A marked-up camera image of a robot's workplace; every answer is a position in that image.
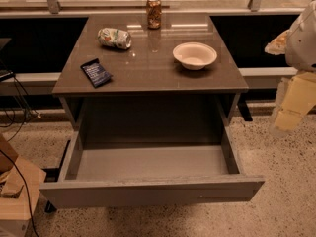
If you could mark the cardboard box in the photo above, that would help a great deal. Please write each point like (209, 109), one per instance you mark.
(20, 190)

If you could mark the upright orange soda can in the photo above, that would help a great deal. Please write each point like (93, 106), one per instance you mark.
(153, 11)

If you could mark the dark blue rxbar wrapper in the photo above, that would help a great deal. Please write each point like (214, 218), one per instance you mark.
(96, 73)

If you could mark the white paper bowl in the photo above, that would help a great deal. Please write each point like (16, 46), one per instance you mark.
(194, 55)

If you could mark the open grey top drawer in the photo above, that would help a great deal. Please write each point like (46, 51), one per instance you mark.
(133, 151)

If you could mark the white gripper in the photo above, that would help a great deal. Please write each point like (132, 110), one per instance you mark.
(302, 46)

